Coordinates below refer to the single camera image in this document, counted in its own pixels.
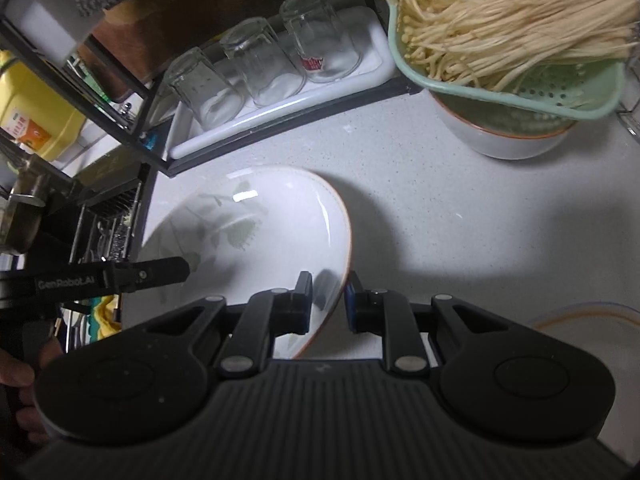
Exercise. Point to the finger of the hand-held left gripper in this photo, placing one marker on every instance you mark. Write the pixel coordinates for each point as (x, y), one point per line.
(150, 274)

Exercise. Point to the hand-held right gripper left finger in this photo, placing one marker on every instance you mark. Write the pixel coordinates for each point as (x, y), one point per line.
(305, 305)

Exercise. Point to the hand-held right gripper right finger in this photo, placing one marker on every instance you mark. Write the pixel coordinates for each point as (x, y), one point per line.
(350, 305)

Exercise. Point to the white leaf-print bowl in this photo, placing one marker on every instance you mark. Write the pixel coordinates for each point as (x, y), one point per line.
(260, 220)

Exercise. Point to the person's left hand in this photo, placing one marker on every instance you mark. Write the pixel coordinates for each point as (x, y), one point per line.
(15, 370)

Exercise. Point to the yellow cloth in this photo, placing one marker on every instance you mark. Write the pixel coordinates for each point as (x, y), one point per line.
(107, 317)

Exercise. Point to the black dish rack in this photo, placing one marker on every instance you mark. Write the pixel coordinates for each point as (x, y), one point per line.
(110, 220)

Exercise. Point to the steel pot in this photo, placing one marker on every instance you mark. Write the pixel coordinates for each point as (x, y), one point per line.
(20, 220)

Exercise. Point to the black metal shelf rack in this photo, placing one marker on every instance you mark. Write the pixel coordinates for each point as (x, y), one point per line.
(215, 154)

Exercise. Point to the yellow plastic container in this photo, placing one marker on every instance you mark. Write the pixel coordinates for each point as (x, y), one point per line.
(35, 105)

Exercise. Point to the clear drinking glass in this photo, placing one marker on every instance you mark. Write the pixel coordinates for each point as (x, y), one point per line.
(207, 92)
(260, 67)

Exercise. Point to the white drip tray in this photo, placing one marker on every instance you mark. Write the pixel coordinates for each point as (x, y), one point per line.
(280, 111)

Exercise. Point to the white bowl orange rim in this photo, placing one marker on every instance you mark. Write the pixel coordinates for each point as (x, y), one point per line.
(600, 332)
(500, 145)

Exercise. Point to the clear glass red label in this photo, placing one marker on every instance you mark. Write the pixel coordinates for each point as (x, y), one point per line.
(320, 42)

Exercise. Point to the white grey sponge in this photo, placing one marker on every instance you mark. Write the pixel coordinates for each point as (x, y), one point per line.
(45, 15)

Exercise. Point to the green plastic colander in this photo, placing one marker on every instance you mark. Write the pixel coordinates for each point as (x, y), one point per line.
(550, 99)

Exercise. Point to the enoki mushrooms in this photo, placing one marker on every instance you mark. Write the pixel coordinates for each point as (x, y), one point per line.
(500, 20)

